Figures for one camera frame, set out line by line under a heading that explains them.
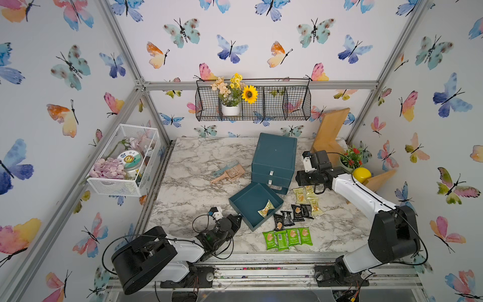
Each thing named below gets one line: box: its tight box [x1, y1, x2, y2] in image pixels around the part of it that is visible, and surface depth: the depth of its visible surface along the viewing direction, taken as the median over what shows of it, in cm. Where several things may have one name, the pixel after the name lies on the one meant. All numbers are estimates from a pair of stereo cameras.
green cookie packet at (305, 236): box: [298, 227, 314, 247], surface depth 85 cm
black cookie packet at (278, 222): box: [272, 213, 285, 231], surface depth 88 cm
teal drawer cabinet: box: [251, 132, 298, 196], surface depth 87 cm
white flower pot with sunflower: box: [210, 72, 259, 116], surface depth 86 cm
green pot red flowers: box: [339, 144, 363, 174], surface depth 88 cm
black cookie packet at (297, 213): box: [291, 203, 306, 223], surface depth 91 cm
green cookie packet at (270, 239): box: [262, 230, 279, 250], surface depth 84 cm
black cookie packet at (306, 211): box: [299, 203, 314, 220], surface depth 92 cm
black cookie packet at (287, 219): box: [280, 210, 295, 227], surface depth 90 cm
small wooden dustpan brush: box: [210, 162, 246, 184], surface depth 106 cm
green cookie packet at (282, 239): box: [275, 230, 289, 251], surface depth 84 cm
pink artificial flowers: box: [89, 157, 127, 180], surface depth 61 cm
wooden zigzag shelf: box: [310, 107, 397, 192], surface depth 97 cm
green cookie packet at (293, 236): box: [286, 227, 301, 247], surface depth 85 cm
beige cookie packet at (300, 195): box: [293, 187, 307, 205], surface depth 97 cm
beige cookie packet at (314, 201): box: [305, 192, 325, 218], surface depth 93 cm
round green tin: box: [116, 149, 144, 171], surface depth 67 cm
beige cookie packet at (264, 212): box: [257, 198, 276, 219], surface depth 90 cm
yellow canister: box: [353, 167, 372, 184], surface depth 84 cm
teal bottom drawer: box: [228, 182, 285, 233], surface depth 96 cm
